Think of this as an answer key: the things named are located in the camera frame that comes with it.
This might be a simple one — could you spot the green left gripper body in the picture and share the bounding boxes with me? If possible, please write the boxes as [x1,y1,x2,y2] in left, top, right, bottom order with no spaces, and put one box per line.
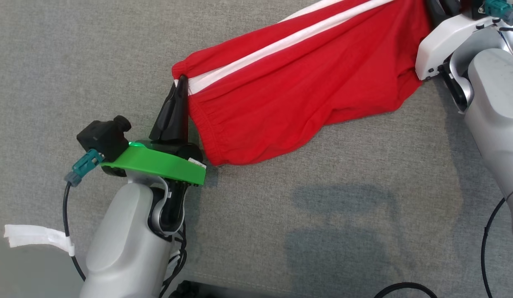
[100,140,207,187]

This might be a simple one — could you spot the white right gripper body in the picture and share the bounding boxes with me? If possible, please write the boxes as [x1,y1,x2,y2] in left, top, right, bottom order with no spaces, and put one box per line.
[415,14,513,81]

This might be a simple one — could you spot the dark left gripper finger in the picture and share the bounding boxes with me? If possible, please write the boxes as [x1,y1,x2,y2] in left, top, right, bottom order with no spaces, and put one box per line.
[173,74,190,144]
[149,78,181,142]

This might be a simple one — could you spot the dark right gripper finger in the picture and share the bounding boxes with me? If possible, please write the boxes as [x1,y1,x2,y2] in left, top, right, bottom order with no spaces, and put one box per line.
[425,0,452,28]

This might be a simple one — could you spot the red shorts white stripes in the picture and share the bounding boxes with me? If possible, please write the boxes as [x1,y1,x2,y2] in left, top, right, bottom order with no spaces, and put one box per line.
[172,0,431,166]

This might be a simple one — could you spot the grey fabric sofa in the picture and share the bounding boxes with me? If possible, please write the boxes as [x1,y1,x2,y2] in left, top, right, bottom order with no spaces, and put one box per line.
[0,0,513,298]

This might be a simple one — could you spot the white tape strip tag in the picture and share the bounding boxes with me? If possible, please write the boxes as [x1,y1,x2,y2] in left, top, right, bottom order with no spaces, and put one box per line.
[3,224,75,257]

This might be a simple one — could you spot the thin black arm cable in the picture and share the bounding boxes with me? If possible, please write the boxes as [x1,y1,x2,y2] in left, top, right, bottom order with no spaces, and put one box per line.
[159,223,189,298]

